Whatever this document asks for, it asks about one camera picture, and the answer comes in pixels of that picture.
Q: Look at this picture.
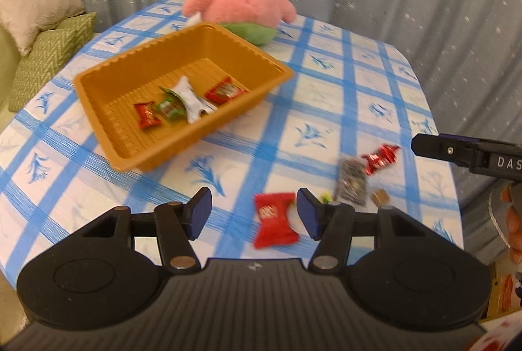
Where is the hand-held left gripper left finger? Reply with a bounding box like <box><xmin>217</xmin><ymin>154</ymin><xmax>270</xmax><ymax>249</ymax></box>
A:
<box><xmin>69</xmin><ymin>188</ymin><xmax>213</xmax><ymax>274</ymax></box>

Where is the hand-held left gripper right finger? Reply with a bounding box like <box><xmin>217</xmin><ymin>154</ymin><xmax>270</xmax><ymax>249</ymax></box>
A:
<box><xmin>296</xmin><ymin>188</ymin><xmax>443</xmax><ymax>273</ymax></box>

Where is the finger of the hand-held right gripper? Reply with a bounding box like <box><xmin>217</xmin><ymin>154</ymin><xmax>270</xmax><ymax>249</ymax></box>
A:
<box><xmin>411</xmin><ymin>133</ymin><xmax>476</xmax><ymax>168</ymax></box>
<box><xmin>438</xmin><ymin>133</ymin><xmax>522</xmax><ymax>151</ymax></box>

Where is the large red snack packet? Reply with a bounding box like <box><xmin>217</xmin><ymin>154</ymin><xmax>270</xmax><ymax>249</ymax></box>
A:
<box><xmin>253</xmin><ymin>191</ymin><xmax>298</xmax><ymax>249</ymax></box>

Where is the grey snack packet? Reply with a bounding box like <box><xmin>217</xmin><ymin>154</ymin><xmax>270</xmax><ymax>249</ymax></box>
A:
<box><xmin>334</xmin><ymin>157</ymin><xmax>369</xmax><ymax>207</ymax></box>

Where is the shiny red snack packet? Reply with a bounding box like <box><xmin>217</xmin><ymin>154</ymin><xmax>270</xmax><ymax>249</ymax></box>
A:
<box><xmin>361</xmin><ymin>144</ymin><xmax>402</xmax><ymax>176</ymax></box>

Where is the orange plastic tray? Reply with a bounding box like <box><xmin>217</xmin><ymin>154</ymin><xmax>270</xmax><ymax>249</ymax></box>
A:
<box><xmin>73</xmin><ymin>22</ymin><xmax>295</xmax><ymax>173</ymax></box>

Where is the small green candy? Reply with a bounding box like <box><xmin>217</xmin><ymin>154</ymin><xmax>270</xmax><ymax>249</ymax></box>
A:
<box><xmin>157</xmin><ymin>86</ymin><xmax>188</xmax><ymax>120</ymax></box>

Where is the small red snack packet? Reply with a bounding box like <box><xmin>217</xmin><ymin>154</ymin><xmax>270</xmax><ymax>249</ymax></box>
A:
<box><xmin>134</xmin><ymin>102</ymin><xmax>162</xmax><ymax>130</ymax></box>

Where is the white silver snack packet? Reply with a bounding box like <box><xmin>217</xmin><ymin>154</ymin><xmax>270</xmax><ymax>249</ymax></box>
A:
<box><xmin>169</xmin><ymin>75</ymin><xmax>219</xmax><ymax>125</ymax></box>

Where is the red packet with pale label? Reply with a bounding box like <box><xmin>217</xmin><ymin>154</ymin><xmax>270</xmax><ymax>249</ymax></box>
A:
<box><xmin>204</xmin><ymin>77</ymin><xmax>250</xmax><ymax>105</ymax></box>

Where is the person's right hand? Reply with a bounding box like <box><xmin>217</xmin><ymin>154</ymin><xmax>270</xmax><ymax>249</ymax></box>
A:
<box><xmin>499</xmin><ymin>183</ymin><xmax>522</xmax><ymax>264</ymax></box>

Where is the blue checked tablecloth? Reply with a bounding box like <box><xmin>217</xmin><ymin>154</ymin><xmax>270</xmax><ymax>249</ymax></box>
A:
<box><xmin>0</xmin><ymin>0</ymin><xmax>466</xmax><ymax>286</ymax></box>

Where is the colourful printed box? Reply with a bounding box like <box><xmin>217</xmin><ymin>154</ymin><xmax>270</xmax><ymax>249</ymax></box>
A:
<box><xmin>487</xmin><ymin>271</ymin><xmax>522</xmax><ymax>319</ymax></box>

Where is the red and white printed paper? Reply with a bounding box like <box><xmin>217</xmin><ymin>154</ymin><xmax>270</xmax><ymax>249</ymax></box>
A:
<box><xmin>465</xmin><ymin>312</ymin><xmax>522</xmax><ymax>351</ymax></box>

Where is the green zigzag pillow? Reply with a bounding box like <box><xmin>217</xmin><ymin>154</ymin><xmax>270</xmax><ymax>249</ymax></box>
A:
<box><xmin>8</xmin><ymin>11</ymin><xmax>98</xmax><ymax>112</ymax></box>

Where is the sofa with green cover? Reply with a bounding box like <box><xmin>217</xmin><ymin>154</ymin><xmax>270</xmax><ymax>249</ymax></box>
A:
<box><xmin>0</xmin><ymin>22</ymin><xmax>21</xmax><ymax>123</ymax></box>

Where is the beige pillow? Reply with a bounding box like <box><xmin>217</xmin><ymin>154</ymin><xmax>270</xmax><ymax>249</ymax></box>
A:
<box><xmin>0</xmin><ymin>0</ymin><xmax>86</xmax><ymax>57</ymax></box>

